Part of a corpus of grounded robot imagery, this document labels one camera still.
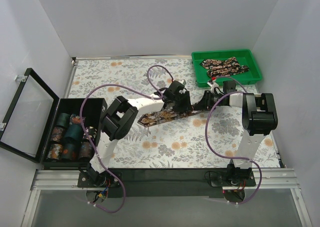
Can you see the orange dot rolled tie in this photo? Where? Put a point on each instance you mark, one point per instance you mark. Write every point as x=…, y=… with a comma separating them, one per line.
x=69, y=152

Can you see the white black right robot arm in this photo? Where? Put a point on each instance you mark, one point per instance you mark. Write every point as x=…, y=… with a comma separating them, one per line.
x=259, y=118

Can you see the orange floral rolled tie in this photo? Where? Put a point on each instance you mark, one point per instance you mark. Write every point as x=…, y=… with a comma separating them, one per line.
x=76, y=120

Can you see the brown pattern rolled tie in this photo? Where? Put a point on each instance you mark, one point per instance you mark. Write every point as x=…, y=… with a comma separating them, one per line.
x=86, y=152

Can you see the floral tie in tray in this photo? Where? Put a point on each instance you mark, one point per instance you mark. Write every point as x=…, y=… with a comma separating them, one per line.
x=219, y=68

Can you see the floral patterned table mat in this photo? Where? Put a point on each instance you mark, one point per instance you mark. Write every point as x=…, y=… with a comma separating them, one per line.
x=200, y=141

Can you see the black display box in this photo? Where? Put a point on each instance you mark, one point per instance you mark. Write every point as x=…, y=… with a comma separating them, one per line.
x=32, y=114

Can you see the aluminium frame rail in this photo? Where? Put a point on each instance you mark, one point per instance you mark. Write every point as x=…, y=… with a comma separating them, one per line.
x=70, y=180

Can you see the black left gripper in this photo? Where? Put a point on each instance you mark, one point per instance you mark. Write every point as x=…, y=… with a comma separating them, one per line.
x=185, y=102

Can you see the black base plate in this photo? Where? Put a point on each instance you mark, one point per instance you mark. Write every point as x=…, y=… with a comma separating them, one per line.
x=165, y=182

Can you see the pink floral rolled tie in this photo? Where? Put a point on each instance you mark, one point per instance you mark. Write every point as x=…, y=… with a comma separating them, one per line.
x=57, y=134

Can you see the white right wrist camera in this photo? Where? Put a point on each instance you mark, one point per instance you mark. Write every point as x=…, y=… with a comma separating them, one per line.
x=213, y=85

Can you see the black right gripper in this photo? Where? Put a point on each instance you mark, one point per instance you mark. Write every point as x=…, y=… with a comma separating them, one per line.
x=206, y=100

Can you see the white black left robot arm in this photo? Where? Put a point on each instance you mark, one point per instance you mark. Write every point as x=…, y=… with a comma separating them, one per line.
x=116, y=123

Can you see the hexagon pattern rolled tie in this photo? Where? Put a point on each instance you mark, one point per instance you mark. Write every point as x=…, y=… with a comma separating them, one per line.
x=55, y=151

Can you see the green plastic tray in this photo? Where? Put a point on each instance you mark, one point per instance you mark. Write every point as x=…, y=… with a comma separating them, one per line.
x=244, y=57

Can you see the white floral rolled tie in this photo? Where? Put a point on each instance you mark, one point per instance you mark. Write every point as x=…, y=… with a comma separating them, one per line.
x=90, y=134

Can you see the cat print brown tie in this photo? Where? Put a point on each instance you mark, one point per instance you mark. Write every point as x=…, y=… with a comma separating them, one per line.
x=164, y=116

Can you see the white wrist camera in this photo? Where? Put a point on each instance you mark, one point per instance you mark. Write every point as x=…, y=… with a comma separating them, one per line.
x=182, y=82
x=213, y=85

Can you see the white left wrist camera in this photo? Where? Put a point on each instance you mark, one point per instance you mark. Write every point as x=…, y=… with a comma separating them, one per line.
x=182, y=82

